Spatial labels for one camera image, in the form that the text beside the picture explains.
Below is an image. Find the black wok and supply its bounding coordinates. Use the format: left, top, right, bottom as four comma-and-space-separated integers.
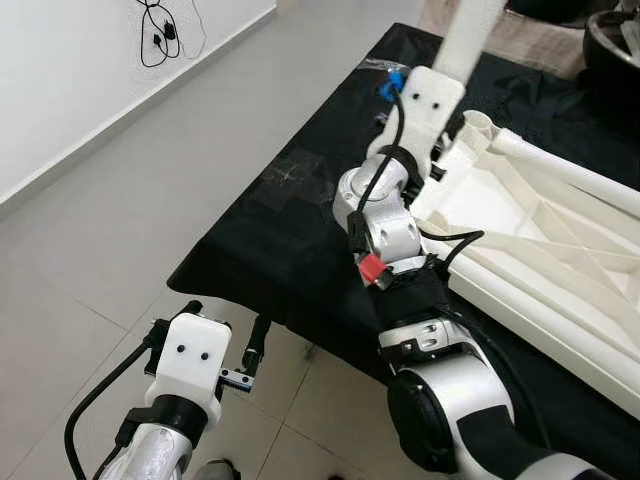
583, 5, 640, 96

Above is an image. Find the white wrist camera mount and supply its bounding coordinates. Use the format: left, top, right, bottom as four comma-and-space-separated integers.
372, 67, 467, 176
150, 312, 233, 421

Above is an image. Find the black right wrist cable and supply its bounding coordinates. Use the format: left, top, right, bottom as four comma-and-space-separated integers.
350, 72, 413, 256

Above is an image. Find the clear tape strip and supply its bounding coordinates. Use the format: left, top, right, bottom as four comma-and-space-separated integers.
352, 57, 393, 75

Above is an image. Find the beige covered bench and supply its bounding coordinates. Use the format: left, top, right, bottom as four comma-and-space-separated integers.
420, 0, 591, 76

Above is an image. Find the white plastic table top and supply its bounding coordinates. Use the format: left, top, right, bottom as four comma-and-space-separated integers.
410, 110, 640, 419

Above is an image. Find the clear tape patch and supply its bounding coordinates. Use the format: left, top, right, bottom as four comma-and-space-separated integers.
268, 148, 336, 206

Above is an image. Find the black wall cable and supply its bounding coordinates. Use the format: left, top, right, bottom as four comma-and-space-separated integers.
135, 0, 208, 69

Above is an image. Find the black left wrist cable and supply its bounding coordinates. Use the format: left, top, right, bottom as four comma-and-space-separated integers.
63, 320, 161, 480

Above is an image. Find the black tablecloth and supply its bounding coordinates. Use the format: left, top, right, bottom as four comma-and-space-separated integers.
165, 22, 640, 386

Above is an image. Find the grey robot left leg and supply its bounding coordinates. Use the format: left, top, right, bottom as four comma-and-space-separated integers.
195, 458, 241, 480

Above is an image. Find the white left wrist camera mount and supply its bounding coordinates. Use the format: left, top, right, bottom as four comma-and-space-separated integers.
150, 312, 233, 421

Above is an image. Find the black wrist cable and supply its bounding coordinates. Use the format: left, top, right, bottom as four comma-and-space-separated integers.
63, 320, 161, 480
350, 72, 413, 256

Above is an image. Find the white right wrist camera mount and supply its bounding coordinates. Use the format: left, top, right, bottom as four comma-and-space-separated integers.
372, 67, 467, 176

